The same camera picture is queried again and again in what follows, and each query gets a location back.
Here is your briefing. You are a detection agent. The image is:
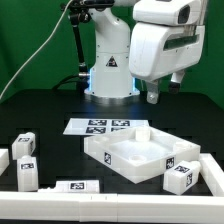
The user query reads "white U-shaped obstacle fence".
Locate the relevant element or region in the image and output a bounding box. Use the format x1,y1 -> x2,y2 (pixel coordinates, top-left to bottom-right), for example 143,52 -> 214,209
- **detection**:
0,153 -> 224,224

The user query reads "white square table top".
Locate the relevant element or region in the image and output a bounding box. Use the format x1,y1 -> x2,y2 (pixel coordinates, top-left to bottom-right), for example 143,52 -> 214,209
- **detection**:
84,126 -> 201,184

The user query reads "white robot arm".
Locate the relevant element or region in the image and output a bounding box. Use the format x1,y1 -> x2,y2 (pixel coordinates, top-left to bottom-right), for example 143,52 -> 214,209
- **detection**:
83,0 -> 209,104

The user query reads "white sheet with markers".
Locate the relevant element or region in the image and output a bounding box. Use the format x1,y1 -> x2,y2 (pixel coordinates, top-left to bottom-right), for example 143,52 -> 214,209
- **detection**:
63,118 -> 149,135

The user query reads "grey cable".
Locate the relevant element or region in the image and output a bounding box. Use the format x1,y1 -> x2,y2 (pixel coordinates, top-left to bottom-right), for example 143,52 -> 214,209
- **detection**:
0,0 -> 74,101

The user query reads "white block left edge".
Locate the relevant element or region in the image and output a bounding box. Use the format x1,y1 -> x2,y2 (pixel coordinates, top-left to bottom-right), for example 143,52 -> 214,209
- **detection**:
0,149 -> 9,176

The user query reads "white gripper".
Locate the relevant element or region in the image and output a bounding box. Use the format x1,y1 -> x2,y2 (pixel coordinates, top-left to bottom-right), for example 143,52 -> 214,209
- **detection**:
129,23 -> 205,104

